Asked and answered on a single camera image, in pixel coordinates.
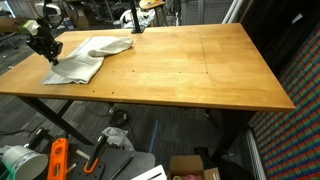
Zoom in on white cloth towel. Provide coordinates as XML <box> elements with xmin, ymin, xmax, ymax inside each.
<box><xmin>43</xmin><ymin>36</ymin><xmax>134</xmax><ymax>85</ymax></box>

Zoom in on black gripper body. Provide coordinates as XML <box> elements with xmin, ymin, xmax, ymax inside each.
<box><xmin>26</xmin><ymin>27</ymin><xmax>63</xmax><ymax>60</ymax></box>

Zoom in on white bucket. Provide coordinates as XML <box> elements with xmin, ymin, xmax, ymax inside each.
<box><xmin>2</xmin><ymin>145</ymin><xmax>49</xmax><ymax>180</ymax></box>

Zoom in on orange handled black clamp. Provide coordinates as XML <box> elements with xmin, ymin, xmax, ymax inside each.
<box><xmin>83</xmin><ymin>134</ymin><xmax>107</xmax><ymax>174</ymax></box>

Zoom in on black table leg frame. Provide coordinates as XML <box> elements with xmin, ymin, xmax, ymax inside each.
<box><xmin>19</xmin><ymin>96</ymin><xmax>92</xmax><ymax>145</ymax></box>

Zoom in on open cardboard box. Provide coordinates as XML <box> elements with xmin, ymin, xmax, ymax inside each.
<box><xmin>167</xmin><ymin>155</ymin><xmax>222</xmax><ymax>180</ymax></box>

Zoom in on small round wooden side table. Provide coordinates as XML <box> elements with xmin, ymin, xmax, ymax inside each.
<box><xmin>139</xmin><ymin>0</ymin><xmax>166</xmax><ymax>10</ymax></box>

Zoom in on crumpled white cloth pile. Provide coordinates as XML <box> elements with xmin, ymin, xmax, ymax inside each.
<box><xmin>120</xmin><ymin>9</ymin><xmax>155</xmax><ymax>29</ymax></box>

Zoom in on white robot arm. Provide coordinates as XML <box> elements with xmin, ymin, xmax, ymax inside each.
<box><xmin>26</xmin><ymin>0</ymin><xmax>63</xmax><ymax>65</ymax></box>

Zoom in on black vertical stand pole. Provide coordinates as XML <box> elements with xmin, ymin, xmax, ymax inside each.
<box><xmin>129</xmin><ymin>0</ymin><xmax>145</xmax><ymax>34</ymax></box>

